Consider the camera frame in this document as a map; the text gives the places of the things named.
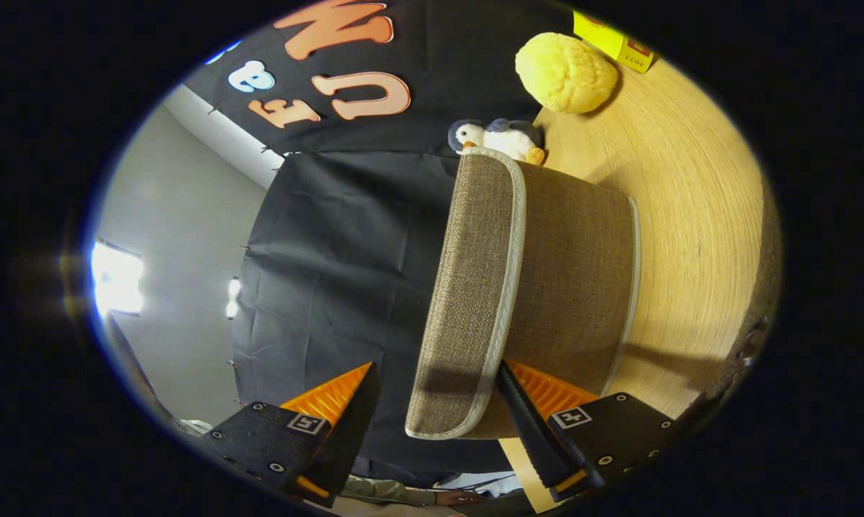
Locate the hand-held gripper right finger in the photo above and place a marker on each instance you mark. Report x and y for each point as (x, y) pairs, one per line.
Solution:
(532, 431)

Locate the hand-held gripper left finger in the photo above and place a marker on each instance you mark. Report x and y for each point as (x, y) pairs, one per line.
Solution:
(349, 431)

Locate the brown fabric storage box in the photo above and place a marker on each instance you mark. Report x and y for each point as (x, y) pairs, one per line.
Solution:
(546, 287)

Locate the person's grey-green sleeve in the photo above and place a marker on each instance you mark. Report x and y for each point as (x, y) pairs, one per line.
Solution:
(381, 492)

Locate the bright ceiling light panel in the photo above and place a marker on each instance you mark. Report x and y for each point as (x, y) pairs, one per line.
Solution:
(115, 280)

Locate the penguin plush toy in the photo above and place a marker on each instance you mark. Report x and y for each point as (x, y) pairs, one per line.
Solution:
(503, 142)

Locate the yellow round plush bun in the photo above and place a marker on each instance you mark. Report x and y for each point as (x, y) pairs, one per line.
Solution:
(564, 72)

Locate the yellow book with red circle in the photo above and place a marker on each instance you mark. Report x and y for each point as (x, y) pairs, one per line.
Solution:
(618, 44)

